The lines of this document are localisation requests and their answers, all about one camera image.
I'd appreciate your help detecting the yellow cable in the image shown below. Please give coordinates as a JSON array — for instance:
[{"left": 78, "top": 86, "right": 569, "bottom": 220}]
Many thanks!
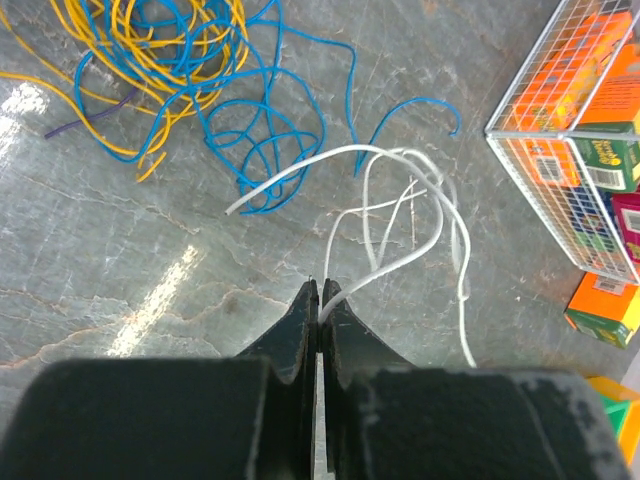
[{"left": 0, "top": 0, "right": 250, "bottom": 183}]

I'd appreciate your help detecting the yellow bin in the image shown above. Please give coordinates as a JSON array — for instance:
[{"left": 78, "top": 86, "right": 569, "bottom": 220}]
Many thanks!
[{"left": 587, "top": 376, "right": 639, "bottom": 466}]

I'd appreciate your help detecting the thin purple cable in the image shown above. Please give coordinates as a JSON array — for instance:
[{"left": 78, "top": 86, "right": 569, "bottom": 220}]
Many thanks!
[{"left": 43, "top": 88, "right": 140, "bottom": 140}]

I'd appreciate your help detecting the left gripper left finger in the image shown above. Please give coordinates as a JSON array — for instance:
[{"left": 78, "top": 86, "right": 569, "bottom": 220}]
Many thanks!
[{"left": 1, "top": 281, "right": 318, "bottom": 479}]

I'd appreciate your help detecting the white cable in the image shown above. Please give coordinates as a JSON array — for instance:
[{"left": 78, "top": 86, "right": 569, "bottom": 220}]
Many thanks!
[{"left": 225, "top": 144, "right": 478, "bottom": 369}]

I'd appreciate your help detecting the sponge box on table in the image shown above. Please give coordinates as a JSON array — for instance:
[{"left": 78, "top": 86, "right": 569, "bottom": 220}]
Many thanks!
[{"left": 564, "top": 273, "right": 639, "bottom": 349}]

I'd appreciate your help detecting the front green bin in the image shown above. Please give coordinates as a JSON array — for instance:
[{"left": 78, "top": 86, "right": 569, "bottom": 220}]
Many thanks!
[{"left": 601, "top": 395, "right": 631, "bottom": 437}]

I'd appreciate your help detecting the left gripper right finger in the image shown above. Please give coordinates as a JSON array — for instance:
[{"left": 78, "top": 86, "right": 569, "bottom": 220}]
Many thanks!
[{"left": 322, "top": 280, "right": 630, "bottom": 479}]

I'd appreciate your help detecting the pink orange box in rack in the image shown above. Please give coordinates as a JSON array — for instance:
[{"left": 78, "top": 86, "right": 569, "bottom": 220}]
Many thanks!
[{"left": 612, "top": 191, "right": 640, "bottom": 263}]

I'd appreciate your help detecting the white wire shelf rack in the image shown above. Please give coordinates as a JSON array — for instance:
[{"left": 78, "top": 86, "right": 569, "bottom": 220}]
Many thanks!
[{"left": 485, "top": 1, "right": 639, "bottom": 284}]

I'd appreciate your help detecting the blue cable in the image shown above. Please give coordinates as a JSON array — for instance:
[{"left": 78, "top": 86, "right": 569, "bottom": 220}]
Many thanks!
[{"left": 74, "top": 0, "right": 462, "bottom": 216}]

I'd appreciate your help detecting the sponge box in rack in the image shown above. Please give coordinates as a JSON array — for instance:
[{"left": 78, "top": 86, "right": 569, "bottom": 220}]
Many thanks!
[{"left": 512, "top": 11, "right": 639, "bottom": 193}]

